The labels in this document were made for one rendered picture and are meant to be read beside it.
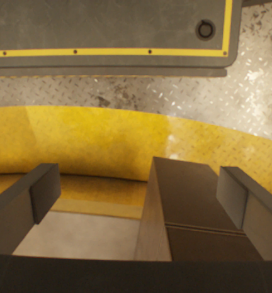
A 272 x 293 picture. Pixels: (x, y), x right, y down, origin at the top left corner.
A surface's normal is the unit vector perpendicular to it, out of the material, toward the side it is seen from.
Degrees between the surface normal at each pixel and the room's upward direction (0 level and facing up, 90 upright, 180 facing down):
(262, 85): 0
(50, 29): 0
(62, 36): 0
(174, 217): 90
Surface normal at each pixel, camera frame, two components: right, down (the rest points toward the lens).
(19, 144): -0.02, 0.26
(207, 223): 0.15, -0.95
